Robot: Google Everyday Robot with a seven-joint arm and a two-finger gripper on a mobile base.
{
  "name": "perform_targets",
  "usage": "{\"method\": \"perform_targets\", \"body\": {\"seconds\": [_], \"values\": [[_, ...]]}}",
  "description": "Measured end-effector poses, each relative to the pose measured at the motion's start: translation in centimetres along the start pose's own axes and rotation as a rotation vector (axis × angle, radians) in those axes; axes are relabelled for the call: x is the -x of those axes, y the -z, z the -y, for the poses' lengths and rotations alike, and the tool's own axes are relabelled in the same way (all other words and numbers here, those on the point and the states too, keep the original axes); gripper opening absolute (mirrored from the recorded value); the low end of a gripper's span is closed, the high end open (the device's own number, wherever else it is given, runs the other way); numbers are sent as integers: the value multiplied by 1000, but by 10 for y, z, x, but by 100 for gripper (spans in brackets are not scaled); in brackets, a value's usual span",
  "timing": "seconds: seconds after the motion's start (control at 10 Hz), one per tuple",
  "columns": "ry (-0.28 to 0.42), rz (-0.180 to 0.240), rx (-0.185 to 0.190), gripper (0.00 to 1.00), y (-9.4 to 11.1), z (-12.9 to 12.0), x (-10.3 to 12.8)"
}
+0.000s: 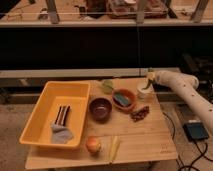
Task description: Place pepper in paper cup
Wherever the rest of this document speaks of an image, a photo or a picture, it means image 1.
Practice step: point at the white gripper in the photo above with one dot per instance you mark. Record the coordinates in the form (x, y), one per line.
(151, 76)

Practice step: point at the green pepper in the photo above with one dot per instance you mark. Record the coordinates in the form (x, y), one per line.
(149, 82)

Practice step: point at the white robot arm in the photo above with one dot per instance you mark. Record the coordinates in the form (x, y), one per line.
(185, 86)

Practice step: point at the white paper cup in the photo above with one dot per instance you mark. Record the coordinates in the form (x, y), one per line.
(143, 91)

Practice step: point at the terracotta clay dish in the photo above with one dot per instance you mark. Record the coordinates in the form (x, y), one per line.
(129, 95)

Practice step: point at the teal sponge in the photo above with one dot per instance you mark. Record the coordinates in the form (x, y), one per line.
(121, 99)

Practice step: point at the brown grape bunch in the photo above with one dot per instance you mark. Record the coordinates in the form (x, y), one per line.
(140, 114)

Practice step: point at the wooden folding table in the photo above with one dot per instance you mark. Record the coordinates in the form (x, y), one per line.
(146, 140)

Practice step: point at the dark purple bowl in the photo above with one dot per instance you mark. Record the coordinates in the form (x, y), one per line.
(100, 109)

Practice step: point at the black foot pedal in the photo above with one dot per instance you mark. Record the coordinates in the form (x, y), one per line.
(195, 131)

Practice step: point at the yellow banana pieces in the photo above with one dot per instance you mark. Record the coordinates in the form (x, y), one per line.
(115, 143)

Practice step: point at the yellow plastic bin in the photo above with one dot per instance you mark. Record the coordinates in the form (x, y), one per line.
(56, 94)

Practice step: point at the orange apple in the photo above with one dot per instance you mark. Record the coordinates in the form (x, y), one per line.
(93, 144)

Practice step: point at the striped brown chocolate bar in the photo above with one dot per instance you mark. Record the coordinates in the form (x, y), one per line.
(62, 115)

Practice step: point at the grey cloth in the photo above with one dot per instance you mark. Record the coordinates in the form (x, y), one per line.
(60, 134)

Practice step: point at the metal shelf rail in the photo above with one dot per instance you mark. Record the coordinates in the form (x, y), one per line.
(115, 72)

